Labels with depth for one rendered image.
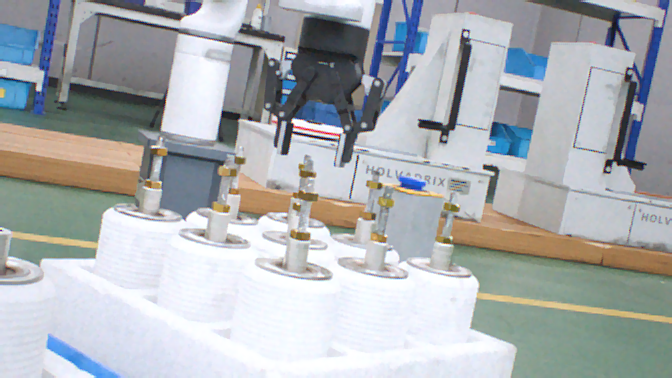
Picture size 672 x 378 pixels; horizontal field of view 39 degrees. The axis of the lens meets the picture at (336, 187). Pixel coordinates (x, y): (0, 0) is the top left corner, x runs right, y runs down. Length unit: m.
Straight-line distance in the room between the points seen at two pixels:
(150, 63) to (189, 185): 7.91
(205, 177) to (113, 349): 0.60
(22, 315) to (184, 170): 0.88
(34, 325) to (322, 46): 0.47
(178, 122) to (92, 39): 7.85
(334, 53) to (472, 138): 2.45
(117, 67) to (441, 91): 6.25
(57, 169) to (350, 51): 2.02
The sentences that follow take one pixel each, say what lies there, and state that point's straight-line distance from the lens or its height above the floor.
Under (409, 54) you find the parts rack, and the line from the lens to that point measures 6.09.
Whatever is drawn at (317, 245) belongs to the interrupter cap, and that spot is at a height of 0.25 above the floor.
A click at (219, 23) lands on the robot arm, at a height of 0.50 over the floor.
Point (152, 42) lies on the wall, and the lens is 9.44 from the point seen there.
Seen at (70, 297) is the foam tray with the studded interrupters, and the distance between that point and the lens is 1.06.
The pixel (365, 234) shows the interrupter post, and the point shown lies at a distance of 1.14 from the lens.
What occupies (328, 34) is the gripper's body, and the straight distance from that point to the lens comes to 1.02.
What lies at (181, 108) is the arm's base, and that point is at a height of 0.35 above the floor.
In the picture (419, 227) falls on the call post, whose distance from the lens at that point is 1.31.
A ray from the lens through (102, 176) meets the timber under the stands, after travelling 2.98.
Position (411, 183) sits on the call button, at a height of 0.32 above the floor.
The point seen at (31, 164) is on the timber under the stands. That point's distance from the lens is 2.97.
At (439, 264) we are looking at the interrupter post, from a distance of 1.07.
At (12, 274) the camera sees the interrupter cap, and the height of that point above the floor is 0.25.
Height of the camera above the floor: 0.42
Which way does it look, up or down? 5 degrees down
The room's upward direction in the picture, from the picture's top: 11 degrees clockwise
